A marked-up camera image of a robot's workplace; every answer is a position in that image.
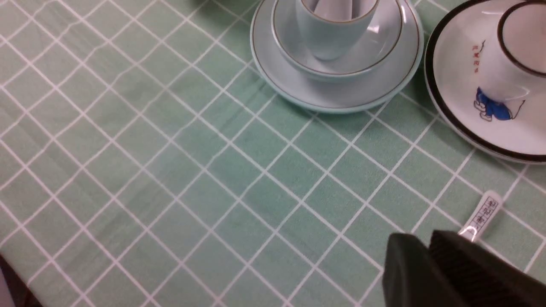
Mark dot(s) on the green checkered tablecloth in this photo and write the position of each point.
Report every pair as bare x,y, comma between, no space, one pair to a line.
146,163

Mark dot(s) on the pale blue cup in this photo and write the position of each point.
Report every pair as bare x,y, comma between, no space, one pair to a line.
327,40

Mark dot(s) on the pale blue plain spoon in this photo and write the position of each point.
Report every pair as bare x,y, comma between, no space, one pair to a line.
336,11

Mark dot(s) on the white spoon with characters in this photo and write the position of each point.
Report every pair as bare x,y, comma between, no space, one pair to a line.
488,207

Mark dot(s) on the pale blue plate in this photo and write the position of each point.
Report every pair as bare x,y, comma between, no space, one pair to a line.
374,88

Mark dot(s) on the white cup black rim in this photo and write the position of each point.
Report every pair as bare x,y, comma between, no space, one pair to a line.
512,65

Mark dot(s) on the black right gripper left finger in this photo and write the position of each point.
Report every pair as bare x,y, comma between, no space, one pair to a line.
412,278

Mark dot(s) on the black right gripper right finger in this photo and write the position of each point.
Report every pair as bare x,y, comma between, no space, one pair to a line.
481,278

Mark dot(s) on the white plate black rim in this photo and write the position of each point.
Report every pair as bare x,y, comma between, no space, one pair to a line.
513,130

